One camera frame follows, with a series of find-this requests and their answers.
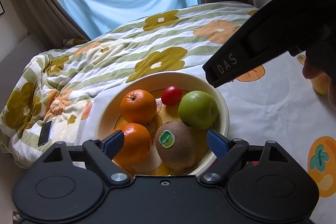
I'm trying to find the red cherry tomato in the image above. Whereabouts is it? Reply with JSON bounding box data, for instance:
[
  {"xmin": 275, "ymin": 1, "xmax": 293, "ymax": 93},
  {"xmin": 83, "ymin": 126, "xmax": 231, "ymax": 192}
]
[{"xmin": 161, "ymin": 86, "xmax": 183, "ymax": 106}]

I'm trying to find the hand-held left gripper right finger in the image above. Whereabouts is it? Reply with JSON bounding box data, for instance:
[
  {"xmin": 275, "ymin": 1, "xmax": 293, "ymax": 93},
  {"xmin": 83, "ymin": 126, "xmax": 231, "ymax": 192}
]
[{"xmin": 200, "ymin": 129, "xmax": 292, "ymax": 186}]

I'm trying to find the duck print ceramic bowl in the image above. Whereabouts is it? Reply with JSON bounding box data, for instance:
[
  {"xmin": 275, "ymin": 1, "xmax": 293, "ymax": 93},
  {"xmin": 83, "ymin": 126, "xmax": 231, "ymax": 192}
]
[{"xmin": 94, "ymin": 71, "xmax": 230, "ymax": 176}]

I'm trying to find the brown kiwi with green sticker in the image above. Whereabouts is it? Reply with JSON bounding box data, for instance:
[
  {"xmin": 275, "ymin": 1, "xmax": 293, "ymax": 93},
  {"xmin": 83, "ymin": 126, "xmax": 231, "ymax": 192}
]
[{"xmin": 154, "ymin": 120, "xmax": 197, "ymax": 171}]

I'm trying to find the orange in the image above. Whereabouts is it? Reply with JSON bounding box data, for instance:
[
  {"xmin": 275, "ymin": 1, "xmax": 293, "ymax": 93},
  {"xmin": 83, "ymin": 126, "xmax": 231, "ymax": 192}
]
[
  {"xmin": 112, "ymin": 123, "xmax": 152, "ymax": 165},
  {"xmin": 120, "ymin": 89, "xmax": 157, "ymax": 125}
]

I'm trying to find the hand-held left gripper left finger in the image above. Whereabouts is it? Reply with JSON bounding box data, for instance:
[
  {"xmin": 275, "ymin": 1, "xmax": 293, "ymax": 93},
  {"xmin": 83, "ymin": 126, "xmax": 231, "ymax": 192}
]
[{"xmin": 39, "ymin": 130, "xmax": 131, "ymax": 186}]

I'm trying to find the wrinkled yellow apple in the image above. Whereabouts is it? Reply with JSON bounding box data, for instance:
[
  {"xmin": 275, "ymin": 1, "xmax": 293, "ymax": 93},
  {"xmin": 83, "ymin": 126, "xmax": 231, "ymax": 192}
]
[{"xmin": 311, "ymin": 74, "xmax": 332, "ymax": 96}]

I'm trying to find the white fruit print cloth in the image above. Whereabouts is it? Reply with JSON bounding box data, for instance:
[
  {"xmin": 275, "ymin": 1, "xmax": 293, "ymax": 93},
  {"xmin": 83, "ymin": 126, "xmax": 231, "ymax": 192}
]
[{"xmin": 85, "ymin": 49, "xmax": 336, "ymax": 224}]

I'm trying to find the green apple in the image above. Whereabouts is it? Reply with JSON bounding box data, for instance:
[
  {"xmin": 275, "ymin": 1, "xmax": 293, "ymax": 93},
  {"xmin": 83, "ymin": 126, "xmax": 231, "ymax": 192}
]
[{"xmin": 178, "ymin": 91, "xmax": 219, "ymax": 130}]

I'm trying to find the floral striped blanket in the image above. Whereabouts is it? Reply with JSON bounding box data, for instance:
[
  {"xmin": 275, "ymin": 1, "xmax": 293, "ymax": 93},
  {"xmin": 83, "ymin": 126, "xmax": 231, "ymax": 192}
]
[{"xmin": 0, "ymin": 1, "xmax": 260, "ymax": 169}]

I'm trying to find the person's right hand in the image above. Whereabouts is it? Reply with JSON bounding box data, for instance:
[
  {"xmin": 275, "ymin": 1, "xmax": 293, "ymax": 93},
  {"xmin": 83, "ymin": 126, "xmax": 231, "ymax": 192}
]
[{"xmin": 302, "ymin": 38, "xmax": 336, "ymax": 109}]

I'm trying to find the black smartphone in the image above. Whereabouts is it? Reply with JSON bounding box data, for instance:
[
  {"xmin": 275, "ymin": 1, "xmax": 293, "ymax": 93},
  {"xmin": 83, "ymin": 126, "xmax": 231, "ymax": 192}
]
[{"xmin": 38, "ymin": 120, "xmax": 53, "ymax": 147}]

